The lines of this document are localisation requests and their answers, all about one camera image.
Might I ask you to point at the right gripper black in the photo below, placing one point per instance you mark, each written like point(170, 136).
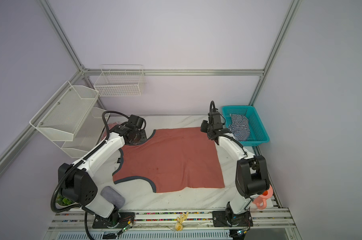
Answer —
point(203, 125)

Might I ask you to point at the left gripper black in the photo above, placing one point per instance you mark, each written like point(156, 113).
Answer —
point(142, 138)

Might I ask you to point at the red tank top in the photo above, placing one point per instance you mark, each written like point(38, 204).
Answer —
point(172, 160)

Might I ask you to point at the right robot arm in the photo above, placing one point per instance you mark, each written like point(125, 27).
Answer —
point(251, 175)

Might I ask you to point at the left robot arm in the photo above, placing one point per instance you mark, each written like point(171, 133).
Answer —
point(76, 187)

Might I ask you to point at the navy white striped top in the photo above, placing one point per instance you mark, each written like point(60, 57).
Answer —
point(239, 127)

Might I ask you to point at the red white striped folded top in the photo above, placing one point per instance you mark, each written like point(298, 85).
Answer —
point(110, 126)

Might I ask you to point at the teal plastic basket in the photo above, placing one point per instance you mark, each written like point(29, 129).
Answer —
point(258, 133)

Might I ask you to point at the white mesh lower shelf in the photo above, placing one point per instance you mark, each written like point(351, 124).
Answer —
point(88, 135)

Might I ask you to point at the grey felt pad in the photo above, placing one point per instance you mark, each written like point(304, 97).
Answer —
point(112, 196)

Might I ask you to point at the pink watering can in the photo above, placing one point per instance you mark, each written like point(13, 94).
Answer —
point(261, 200)

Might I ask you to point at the potted green plant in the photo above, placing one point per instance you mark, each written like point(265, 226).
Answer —
point(63, 202)

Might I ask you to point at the white wire wall basket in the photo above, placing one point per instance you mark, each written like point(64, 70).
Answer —
point(121, 81)

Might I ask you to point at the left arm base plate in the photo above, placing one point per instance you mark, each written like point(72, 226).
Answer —
point(114, 221)

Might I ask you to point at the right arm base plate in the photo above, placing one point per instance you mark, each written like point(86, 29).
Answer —
point(228, 219)

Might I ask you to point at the aluminium front rail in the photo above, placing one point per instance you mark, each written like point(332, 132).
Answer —
point(197, 220)

